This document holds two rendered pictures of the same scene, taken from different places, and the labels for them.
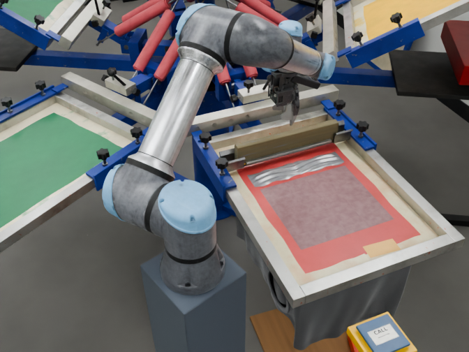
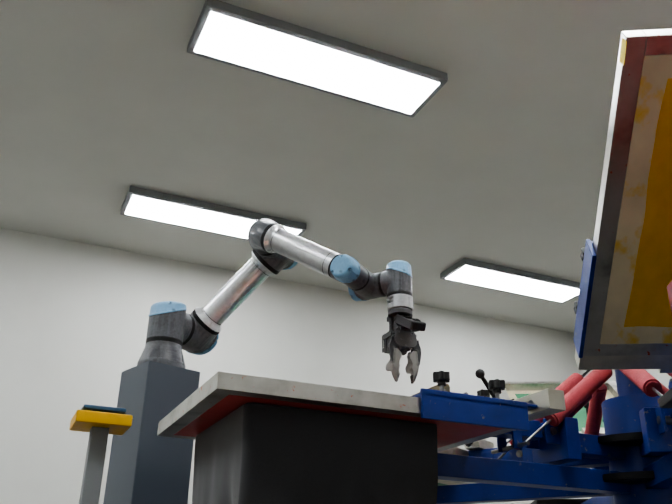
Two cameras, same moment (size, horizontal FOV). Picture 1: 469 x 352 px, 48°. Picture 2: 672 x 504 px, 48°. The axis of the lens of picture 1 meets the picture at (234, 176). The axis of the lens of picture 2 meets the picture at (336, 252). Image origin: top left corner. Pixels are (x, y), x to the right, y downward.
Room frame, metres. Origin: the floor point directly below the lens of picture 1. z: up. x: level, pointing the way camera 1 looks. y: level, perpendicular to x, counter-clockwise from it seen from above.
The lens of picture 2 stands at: (1.30, -2.23, 0.57)
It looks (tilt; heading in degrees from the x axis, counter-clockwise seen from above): 25 degrees up; 89
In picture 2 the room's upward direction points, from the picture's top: 1 degrees clockwise
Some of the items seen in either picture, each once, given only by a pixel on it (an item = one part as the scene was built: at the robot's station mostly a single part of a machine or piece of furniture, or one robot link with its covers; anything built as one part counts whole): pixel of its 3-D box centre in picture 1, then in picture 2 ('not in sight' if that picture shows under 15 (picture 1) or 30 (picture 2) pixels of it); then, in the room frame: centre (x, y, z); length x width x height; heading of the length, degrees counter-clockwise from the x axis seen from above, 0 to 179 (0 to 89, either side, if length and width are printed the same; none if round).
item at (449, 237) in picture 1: (315, 188); (333, 424); (1.35, -0.28, 0.97); 0.79 x 0.58 x 0.04; 23
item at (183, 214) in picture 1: (185, 216); (168, 322); (0.81, 0.10, 1.37); 0.13 x 0.12 x 0.14; 60
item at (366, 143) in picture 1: (347, 130); (471, 411); (1.67, -0.44, 0.98); 0.30 x 0.05 x 0.07; 23
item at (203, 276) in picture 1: (191, 254); (162, 356); (0.81, 0.10, 1.25); 0.15 x 0.15 x 0.10
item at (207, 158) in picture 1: (213, 166); not in sight; (1.46, 0.07, 0.98); 0.30 x 0.05 x 0.07; 23
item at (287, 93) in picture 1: (284, 84); (399, 332); (1.53, -0.17, 1.26); 0.09 x 0.08 x 0.12; 113
